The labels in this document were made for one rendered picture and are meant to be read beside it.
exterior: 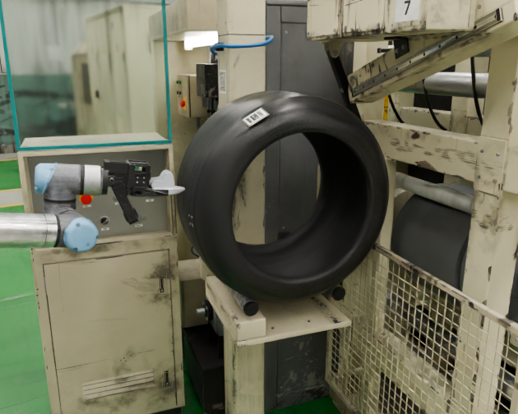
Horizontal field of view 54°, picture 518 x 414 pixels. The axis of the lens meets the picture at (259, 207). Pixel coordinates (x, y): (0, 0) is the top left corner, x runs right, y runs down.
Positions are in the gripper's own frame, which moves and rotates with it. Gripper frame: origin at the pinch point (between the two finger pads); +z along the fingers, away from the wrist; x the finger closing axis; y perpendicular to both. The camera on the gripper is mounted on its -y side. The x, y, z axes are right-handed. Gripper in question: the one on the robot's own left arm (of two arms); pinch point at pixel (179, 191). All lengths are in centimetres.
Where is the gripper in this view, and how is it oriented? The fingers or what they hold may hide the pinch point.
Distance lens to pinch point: 136.4
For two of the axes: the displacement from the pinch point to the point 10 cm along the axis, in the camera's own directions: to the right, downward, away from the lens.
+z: 9.3, 0.2, 3.6
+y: 1.1, -9.7, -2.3
